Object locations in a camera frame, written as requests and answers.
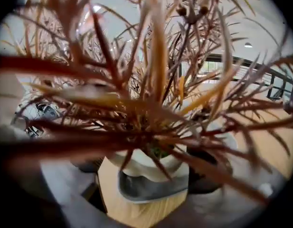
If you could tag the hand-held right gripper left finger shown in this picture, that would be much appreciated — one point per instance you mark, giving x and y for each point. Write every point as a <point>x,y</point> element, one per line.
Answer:
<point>65,191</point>

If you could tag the black curved railing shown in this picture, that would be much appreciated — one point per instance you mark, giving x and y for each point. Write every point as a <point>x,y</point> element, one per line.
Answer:
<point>276,79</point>

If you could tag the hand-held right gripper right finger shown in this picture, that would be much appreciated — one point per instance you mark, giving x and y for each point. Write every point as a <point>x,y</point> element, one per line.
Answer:
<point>220,205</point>

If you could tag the wooden table with white legs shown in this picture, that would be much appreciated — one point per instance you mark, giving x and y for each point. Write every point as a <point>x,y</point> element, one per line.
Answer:
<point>141,214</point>

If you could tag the grey tray with white rim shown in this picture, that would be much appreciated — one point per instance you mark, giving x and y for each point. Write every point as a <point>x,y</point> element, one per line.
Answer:
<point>151,191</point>

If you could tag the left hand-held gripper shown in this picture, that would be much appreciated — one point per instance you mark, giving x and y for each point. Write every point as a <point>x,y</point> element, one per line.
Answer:
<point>34,117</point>

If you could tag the dried plant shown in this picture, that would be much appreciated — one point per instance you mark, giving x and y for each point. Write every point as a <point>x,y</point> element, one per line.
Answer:
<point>146,165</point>

